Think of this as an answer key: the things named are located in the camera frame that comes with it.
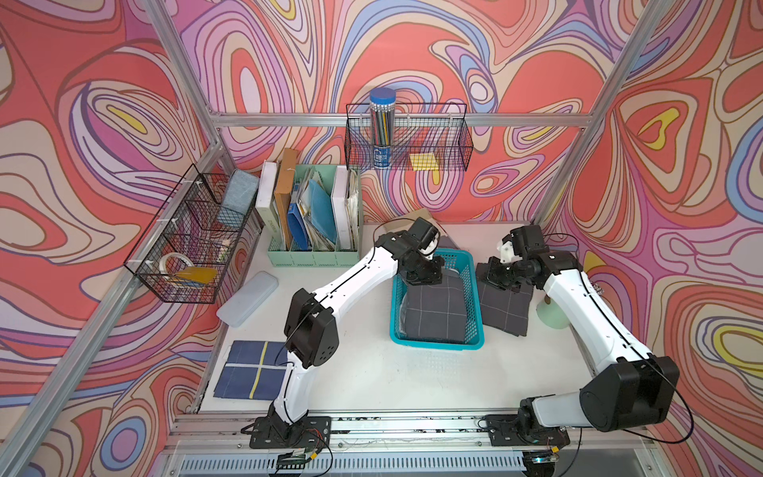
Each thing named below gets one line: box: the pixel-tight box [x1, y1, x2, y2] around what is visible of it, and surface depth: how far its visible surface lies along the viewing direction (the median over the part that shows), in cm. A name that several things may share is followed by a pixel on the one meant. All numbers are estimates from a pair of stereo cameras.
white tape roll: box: [158, 252, 195, 277], surface depth 68 cm
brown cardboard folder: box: [274, 148, 300, 251], surface depth 92 cm
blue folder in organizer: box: [288, 178, 337, 252], surface depth 98 cm
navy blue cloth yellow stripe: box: [213, 340, 289, 401], surface depth 84 cm
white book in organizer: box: [255, 159, 279, 228], surface depth 88 cm
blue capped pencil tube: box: [369, 86, 397, 170], surface depth 77 cm
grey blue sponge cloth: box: [220, 168, 260, 215], surface depth 82 cm
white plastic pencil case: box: [216, 270, 280, 327], surface depth 98 cm
